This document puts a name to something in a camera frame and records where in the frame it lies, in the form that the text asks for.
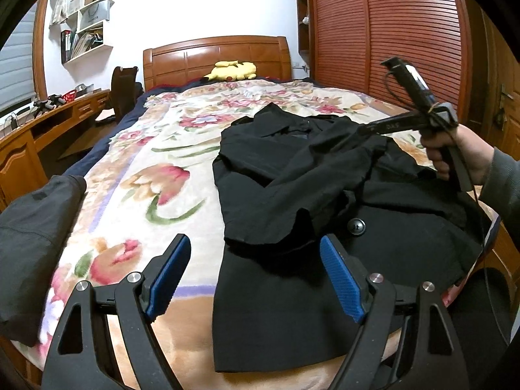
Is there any wooden window frame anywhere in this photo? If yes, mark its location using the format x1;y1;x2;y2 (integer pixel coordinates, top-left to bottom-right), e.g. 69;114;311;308
32;2;51;98

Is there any person's right forearm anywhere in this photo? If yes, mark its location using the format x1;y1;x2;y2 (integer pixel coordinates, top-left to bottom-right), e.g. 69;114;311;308
477;146;520;261

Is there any white paper bag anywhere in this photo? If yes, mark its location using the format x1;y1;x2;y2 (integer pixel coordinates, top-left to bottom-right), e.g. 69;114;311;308
79;0;111;29

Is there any dark chair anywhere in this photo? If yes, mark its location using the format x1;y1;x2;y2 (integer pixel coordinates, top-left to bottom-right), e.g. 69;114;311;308
110;66;144;124

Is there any floral blanket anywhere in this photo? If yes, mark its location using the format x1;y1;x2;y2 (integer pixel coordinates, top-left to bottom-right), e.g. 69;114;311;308
8;79;504;390

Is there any person's right hand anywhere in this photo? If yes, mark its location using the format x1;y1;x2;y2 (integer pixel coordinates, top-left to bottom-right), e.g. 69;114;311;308
420;124;495;187

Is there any beige tied curtain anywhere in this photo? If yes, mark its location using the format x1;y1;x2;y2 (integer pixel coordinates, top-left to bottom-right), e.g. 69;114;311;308
49;0;78;27

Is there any dark grey garment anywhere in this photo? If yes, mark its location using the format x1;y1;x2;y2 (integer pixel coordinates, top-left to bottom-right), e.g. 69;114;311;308
0;175;88;348

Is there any white wall shelf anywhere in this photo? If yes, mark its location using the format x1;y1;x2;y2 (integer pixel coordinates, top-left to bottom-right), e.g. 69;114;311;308
60;0;115;65

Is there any yellow plush toy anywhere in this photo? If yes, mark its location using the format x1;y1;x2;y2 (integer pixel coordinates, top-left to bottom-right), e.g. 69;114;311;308
202;61;257;82

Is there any wooden desk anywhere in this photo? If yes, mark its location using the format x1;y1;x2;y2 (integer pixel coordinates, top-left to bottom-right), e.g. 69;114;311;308
0;89;112;212

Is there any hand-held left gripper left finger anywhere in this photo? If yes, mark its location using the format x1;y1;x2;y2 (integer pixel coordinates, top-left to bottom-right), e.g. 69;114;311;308
41;233;191;390

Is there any black tool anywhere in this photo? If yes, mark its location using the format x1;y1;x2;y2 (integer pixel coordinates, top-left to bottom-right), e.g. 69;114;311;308
32;94;63;112

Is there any grey window blind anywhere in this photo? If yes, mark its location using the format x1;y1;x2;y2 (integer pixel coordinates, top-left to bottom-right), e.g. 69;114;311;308
0;8;39;108

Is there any row of books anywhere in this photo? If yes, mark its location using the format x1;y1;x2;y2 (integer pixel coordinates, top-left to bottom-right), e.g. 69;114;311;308
61;28;104;63

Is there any wooden door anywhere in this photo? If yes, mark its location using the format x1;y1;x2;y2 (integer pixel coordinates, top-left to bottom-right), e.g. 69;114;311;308
463;0;520;159

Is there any wooden bed headboard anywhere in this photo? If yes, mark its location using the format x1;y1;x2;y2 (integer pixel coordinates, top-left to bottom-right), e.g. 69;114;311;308
142;36;294;91

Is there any wooden louvred wardrobe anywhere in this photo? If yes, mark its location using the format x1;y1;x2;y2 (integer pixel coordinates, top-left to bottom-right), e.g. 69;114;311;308
294;0;474;126

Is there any black coat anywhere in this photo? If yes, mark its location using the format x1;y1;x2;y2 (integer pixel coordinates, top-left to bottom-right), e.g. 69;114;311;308
212;103;494;374

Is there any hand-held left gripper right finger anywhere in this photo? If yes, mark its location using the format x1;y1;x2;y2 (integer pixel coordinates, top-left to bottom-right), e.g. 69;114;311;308
319;233;476;390

